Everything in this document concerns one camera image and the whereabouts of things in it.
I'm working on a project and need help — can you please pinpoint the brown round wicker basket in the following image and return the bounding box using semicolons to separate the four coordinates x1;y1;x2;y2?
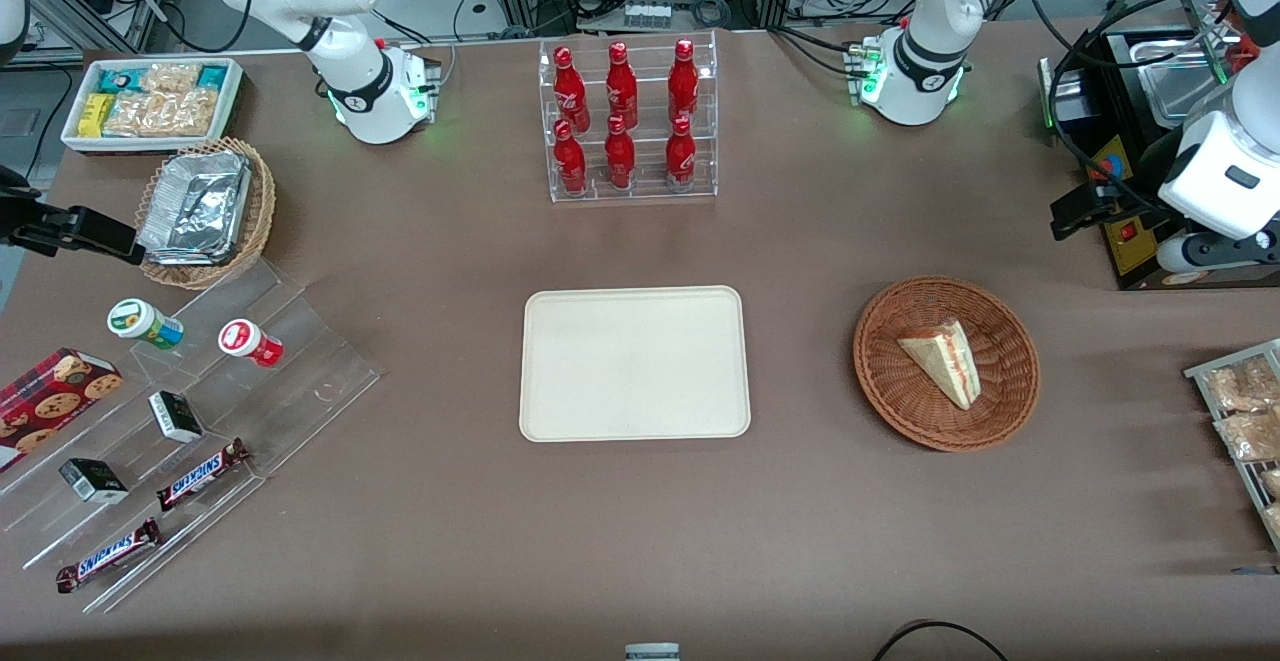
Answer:
853;275;1042;453

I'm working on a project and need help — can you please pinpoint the red cola bottle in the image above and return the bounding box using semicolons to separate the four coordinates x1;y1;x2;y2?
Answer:
606;41;639;132
604;114;637;191
553;45;591;134
665;115;697;191
553;119;589;197
668;38;700;127

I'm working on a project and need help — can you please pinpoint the black cable loop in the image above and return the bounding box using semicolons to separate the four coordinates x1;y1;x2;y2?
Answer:
873;619;1011;661

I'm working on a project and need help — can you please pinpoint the metal wire rack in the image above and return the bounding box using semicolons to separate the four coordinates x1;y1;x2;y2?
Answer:
1184;338;1280;554

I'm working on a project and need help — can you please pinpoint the aluminium foil container stack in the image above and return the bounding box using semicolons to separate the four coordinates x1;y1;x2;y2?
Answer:
138;150;253;267

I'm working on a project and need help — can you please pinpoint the tan wicker basket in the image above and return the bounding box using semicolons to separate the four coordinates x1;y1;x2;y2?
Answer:
135;137;277;291

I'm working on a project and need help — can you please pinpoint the clear acrylic bottle rack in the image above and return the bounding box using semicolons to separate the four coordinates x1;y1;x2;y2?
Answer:
538;30;720;205

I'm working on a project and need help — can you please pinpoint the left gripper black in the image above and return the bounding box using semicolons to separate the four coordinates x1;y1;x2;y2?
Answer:
1050;126;1191;240

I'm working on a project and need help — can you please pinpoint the cream rectangular tray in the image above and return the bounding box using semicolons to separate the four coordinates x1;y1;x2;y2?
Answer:
519;286;752;442

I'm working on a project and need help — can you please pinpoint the small black carton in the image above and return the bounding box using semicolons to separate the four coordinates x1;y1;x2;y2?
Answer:
58;457;130;505
148;390;205;444

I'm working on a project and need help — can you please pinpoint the yellow snack packet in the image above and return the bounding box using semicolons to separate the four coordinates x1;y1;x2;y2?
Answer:
78;93;116;139

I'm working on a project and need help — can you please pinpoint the stainless steel pan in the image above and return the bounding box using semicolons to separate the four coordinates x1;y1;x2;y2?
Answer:
1140;36;1236;127

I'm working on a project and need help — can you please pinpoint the red lid yogurt cup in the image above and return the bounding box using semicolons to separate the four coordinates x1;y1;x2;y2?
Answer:
218;319;284;369

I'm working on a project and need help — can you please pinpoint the Snickers chocolate bar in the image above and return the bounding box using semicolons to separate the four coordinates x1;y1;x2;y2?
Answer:
55;517;164;594
156;438;252;513

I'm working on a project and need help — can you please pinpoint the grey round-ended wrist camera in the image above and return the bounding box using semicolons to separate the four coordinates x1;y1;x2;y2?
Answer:
1157;229;1280;275

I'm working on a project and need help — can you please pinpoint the green lid yogurt cup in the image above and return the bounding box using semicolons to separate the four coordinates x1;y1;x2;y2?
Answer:
107;298;185;351

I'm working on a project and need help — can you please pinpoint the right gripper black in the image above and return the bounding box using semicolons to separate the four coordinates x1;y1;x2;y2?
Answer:
0;166;143;265

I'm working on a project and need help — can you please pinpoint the clear acrylic step shelf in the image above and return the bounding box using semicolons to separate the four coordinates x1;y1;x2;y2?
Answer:
0;259;382;614

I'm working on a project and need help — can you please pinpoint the clear granola snack packet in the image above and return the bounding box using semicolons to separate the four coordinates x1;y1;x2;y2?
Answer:
140;63;204;94
160;89;221;137
103;91;166;137

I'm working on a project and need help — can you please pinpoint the white plastic snack bin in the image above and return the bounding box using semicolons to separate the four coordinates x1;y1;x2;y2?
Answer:
60;57;245;156

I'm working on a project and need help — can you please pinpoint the red tartan cookie box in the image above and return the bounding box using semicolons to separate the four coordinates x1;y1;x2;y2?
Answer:
0;347;124;473

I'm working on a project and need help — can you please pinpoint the black countertop appliance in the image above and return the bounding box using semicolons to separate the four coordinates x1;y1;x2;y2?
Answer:
1038;26;1280;292

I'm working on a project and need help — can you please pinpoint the triangular wrapped sandwich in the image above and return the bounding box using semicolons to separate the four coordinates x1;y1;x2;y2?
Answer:
897;319;983;411

